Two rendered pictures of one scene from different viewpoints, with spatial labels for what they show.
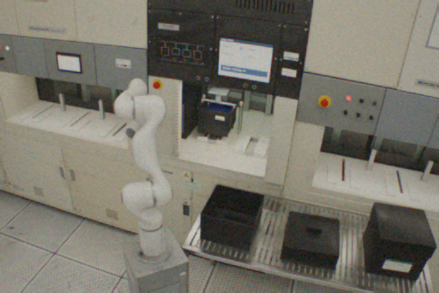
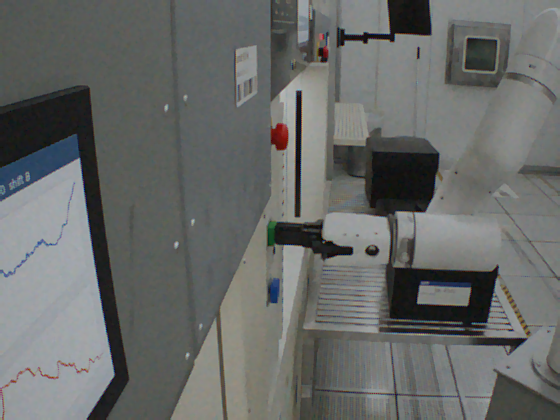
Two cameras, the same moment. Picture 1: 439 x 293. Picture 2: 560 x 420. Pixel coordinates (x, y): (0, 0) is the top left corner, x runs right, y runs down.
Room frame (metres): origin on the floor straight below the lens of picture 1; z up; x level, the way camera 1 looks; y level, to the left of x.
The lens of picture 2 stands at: (2.13, 1.08, 1.50)
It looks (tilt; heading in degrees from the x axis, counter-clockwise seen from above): 21 degrees down; 263
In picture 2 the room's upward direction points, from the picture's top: straight up
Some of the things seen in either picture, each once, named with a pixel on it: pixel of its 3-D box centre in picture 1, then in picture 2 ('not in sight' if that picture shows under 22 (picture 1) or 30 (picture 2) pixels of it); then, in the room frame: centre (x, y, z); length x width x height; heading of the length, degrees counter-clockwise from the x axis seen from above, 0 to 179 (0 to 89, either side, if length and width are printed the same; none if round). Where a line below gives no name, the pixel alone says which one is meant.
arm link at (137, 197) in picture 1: (141, 205); not in sight; (1.30, 0.33, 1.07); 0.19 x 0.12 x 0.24; 108
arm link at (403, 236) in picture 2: not in sight; (400, 240); (1.86, 0.44, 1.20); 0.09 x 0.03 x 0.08; 75
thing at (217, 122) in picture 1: (217, 112); not in sight; (2.32, 0.02, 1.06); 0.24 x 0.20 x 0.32; 75
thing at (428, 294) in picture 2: (232, 216); (437, 270); (1.52, -0.09, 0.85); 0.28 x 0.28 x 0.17; 74
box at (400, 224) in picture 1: (395, 241); (399, 171); (1.33, -0.95, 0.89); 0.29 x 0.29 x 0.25; 79
